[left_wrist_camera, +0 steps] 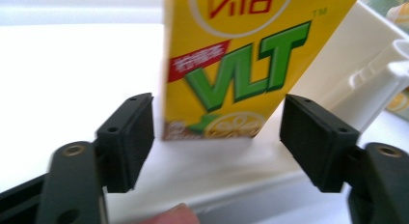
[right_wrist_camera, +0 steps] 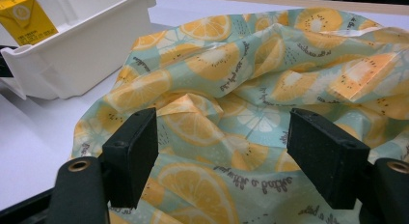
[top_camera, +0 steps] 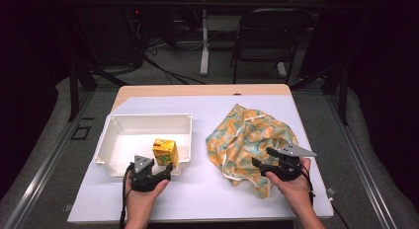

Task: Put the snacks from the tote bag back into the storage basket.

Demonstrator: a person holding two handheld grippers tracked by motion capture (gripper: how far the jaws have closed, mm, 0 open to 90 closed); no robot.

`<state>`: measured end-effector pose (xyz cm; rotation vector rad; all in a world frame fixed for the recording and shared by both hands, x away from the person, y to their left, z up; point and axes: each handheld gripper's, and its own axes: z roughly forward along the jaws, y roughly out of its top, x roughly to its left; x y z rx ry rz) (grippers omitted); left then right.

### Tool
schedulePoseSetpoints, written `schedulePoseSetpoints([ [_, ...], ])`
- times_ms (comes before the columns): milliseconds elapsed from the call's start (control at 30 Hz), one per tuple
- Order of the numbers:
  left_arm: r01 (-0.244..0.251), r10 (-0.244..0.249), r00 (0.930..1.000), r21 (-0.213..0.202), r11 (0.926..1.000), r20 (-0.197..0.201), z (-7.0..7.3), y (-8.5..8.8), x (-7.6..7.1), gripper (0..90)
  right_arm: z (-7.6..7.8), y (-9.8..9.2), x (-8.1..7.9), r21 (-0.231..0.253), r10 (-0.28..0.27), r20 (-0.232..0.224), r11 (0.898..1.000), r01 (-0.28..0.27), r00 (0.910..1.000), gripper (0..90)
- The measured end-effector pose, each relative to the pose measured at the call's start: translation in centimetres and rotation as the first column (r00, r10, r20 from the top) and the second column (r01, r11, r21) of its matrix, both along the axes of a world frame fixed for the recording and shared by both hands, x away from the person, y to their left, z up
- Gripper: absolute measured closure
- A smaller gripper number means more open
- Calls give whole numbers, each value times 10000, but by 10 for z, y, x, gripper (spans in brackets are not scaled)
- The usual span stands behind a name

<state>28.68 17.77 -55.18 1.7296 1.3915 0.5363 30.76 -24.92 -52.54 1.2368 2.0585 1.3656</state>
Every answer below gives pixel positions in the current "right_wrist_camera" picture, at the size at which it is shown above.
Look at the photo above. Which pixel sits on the white plastic bin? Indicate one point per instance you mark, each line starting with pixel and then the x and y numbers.
pixel 83 53

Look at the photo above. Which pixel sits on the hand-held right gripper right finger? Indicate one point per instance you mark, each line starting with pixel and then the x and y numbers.
pixel 328 159

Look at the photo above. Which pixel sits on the citrus print cloth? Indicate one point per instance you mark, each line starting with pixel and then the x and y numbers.
pixel 225 82

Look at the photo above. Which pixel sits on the yellow carton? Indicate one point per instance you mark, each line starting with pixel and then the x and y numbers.
pixel 29 24

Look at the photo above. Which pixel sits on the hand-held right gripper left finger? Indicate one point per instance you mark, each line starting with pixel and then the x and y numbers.
pixel 131 156

